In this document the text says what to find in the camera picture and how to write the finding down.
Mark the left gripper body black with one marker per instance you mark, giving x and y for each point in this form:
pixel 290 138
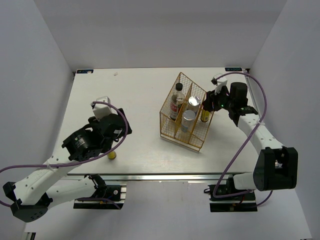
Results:
pixel 128 130

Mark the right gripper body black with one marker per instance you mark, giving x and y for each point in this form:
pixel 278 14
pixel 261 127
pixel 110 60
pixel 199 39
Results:
pixel 221 100

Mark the small brown bottle yellow label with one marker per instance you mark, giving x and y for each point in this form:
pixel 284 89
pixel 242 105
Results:
pixel 205 115

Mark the white jar silver lid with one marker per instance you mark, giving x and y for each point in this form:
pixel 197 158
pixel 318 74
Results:
pixel 193 104
pixel 187 120

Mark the dark sauce bottle red label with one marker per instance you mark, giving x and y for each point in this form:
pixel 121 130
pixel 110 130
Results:
pixel 176 101

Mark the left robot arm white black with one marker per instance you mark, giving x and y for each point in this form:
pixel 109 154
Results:
pixel 37 193

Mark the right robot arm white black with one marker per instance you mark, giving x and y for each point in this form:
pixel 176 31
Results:
pixel 277 165

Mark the small yellow bottle cork cap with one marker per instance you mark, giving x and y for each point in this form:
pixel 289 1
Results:
pixel 112 155

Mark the blue corner sticker right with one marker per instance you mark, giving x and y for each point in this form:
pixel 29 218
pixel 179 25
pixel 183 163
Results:
pixel 233 69

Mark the blue corner sticker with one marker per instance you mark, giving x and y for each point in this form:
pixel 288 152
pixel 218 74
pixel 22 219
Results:
pixel 84 71
pixel 233 69

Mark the blue corner sticker left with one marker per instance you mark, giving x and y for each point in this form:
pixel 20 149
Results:
pixel 84 71

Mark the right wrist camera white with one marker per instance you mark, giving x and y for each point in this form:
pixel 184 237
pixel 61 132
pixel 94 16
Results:
pixel 219 81

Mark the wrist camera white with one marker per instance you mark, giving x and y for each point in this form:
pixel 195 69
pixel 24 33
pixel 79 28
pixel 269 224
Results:
pixel 101 110
pixel 219 81

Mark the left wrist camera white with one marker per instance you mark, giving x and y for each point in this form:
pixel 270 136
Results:
pixel 101 110

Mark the gold wire mesh organizer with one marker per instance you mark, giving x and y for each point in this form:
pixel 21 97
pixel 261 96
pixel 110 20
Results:
pixel 170 129

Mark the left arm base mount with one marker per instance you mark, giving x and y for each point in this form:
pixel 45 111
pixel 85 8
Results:
pixel 105 197

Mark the aluminium table rail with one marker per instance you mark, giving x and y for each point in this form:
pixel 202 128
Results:
pixel 126 177

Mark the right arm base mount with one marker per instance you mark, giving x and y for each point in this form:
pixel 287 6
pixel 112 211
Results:
pixel 230 200

